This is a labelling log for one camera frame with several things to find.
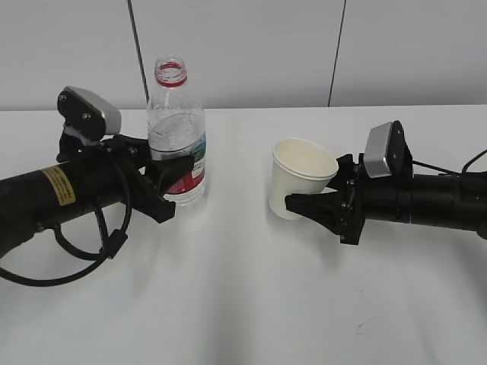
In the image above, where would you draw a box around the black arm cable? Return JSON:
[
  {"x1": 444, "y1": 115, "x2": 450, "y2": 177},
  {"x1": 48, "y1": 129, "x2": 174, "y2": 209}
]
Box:
[
  {"x1": 410, "y1": 148, "x2": 487, "y2": 178},
  {"x1": 0, "y1": 151, "x2": 134, "y2": 287}
]

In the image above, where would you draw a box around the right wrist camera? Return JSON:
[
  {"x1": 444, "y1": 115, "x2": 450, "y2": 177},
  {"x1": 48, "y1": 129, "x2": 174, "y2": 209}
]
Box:
[{"x1": 363, "y1": 120, "x2": 414, "y2": 181}]

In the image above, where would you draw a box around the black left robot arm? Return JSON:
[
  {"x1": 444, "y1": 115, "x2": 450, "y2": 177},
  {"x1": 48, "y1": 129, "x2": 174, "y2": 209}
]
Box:
[{"x1": 1, "y1": 135, "x2": 195, "y2": 256}]

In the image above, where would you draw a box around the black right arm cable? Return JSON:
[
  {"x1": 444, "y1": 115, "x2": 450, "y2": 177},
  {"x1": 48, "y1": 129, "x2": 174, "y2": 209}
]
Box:
[{"x1": 410, "y1": 148, "x2": 487, "y2": 178}]

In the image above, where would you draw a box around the clear plastic water bottle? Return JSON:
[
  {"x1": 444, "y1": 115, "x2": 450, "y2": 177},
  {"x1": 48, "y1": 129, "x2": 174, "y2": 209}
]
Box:
[{"x1": 147, "y1": 56, "x2": 206, "y2": 205}]

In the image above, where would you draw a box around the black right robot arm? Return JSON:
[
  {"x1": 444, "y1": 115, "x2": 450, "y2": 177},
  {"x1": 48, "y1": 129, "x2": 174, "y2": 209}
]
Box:
[{"x1": 285, "y1": 154, "x2": 486, "y2": 245}]

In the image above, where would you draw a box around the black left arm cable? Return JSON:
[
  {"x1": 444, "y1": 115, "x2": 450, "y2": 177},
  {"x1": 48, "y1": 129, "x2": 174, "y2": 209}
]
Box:
[{"x1": 0, "y1": 151, "x2": 134, "y2": 287}]

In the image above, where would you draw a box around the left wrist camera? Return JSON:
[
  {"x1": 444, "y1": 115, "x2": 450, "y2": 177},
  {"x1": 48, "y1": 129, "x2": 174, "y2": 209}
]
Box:
[{"x1": 57, "y1": 86, "x2": 122, "y2": 146}]

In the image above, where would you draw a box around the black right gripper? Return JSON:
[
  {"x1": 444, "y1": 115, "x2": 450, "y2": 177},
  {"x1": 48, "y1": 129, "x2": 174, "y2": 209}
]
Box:
[{"x1": 285, "y1": 152, "x2": 368, "y2": 245}]

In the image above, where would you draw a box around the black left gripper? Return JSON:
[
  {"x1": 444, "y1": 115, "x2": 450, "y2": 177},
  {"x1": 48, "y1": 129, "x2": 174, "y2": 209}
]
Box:
[{"x1": 56, "y1": 135, "x2": 195, "y2": 224}]

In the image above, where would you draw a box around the white paper cup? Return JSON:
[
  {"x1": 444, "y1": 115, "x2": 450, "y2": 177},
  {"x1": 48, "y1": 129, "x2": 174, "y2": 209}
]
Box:
[{"x1": 269, "y1": 138, "x2": 339, "y2": 220}]

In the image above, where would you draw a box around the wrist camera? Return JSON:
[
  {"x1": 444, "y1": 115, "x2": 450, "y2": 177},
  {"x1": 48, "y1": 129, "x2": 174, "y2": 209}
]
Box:
[
  {"x1": 363, "y1": 120, "x2": 414, "y2": 181},
  {"x1": 57, "y1": 86, "x2": 122, "y2": 146}
]

